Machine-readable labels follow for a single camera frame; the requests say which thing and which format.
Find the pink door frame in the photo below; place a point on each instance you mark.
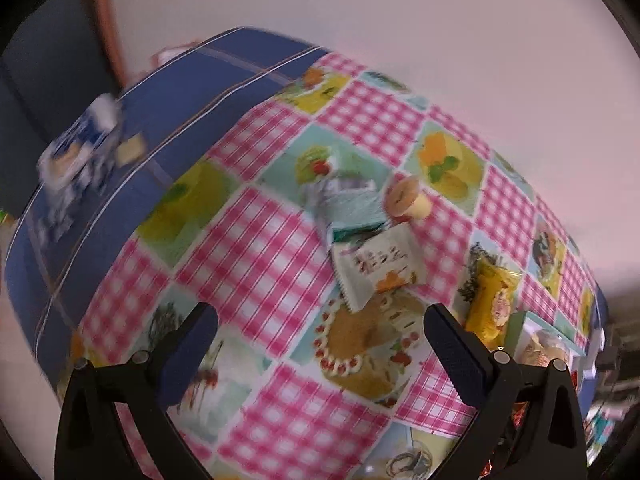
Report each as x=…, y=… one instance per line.
x=107, y=25

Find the dark cabinet door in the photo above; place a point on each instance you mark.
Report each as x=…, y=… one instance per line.
x=45, y=85

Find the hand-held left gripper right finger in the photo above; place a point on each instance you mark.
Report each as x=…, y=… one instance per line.
x=452, y=355

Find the white snack packet black print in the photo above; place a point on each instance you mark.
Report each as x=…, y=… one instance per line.
x=380, y=265

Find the pink checkered printed tablecloth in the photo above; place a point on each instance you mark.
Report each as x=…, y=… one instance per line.
x=280, y=260

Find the blue white biscuit bag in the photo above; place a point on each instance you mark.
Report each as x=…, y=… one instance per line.
x=77, y=155

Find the green white snack carton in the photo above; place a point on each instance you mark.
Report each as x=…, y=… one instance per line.
x=350, y=205

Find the yellow snack packet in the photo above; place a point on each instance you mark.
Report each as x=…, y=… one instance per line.
x=492, y=300

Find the green edged white box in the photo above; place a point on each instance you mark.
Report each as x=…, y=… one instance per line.
x=520, y=325

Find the small yellow biscuit packet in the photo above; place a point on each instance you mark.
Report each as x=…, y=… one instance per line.
x=131, y=150

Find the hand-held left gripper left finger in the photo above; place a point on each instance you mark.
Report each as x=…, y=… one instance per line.
x=192, y=355

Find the blue striped blanket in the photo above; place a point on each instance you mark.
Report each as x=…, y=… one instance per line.
x=165, y=110

